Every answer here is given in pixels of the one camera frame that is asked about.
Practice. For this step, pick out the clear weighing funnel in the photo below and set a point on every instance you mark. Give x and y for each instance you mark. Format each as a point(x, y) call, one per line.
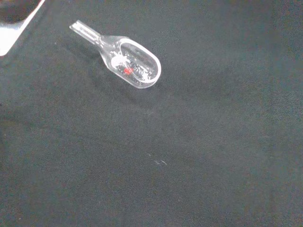
point(111, 46)

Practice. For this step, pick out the black bench cloth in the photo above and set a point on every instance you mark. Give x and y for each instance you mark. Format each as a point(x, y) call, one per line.
point(165, 153)

